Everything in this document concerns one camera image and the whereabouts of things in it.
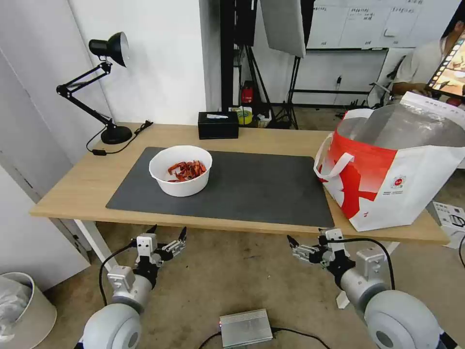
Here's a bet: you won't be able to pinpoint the dark grey desk mat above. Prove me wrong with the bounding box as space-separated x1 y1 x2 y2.
106 146 335 228

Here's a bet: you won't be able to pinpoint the black tissue box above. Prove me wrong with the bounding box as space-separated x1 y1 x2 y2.
198 111 239 140

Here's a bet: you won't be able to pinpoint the black power supply cable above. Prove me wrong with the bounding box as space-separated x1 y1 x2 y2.
271 327 366 349
198 333 223 349

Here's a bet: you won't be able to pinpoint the red food scraps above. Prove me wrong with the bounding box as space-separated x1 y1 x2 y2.
167 159 207 182

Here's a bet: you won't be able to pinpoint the white round paper bowl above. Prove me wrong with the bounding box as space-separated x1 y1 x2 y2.
149 145 213 197

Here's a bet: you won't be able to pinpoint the silver power supply box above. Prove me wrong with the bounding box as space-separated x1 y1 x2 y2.
219 309 274 348

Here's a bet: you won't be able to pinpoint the black lamp power cable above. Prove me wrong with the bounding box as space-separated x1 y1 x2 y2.
86 120 153 157

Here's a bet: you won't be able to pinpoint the white studio softbox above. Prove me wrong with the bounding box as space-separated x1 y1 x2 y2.
258 0 314 59

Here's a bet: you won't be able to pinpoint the white printed cardboard box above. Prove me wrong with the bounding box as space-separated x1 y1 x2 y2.
432 201 465 249

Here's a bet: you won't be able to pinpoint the clear plastic bin liner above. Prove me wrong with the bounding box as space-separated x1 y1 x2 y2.
0 276 32 333

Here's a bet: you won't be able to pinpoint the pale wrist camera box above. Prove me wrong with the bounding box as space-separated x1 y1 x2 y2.
136 234 158 258
319 227 346 259

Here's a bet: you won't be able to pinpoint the black upright panel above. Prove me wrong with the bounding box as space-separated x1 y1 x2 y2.
220 0 259 110

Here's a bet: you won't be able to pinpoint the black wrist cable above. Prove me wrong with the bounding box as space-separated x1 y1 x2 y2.
340 238 397 291
98 242 141 306

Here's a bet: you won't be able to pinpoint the person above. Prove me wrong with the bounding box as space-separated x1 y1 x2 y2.
393 16 465 101

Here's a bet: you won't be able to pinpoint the beige round waste bin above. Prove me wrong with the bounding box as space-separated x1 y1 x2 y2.
0 271 58 349

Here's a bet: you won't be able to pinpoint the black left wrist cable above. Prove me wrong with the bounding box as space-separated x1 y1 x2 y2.
98 242 141 306

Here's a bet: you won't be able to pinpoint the red white takeout bag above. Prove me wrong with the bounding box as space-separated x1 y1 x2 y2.
313 91 465 232

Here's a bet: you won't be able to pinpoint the black light stand tripod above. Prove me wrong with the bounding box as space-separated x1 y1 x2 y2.
272 56 302 130
238 43 274 121

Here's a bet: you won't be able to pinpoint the black desk lamp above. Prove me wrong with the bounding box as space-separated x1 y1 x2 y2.
56 32 133 144

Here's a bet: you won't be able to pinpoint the white whiteboard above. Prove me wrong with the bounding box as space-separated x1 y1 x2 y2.
307 0 426 50

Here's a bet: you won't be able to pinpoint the black-framed display screen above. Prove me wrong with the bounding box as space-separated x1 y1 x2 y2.
425 31 465 99

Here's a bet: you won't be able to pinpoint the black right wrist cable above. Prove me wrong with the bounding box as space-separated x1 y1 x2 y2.
340 238 397 291

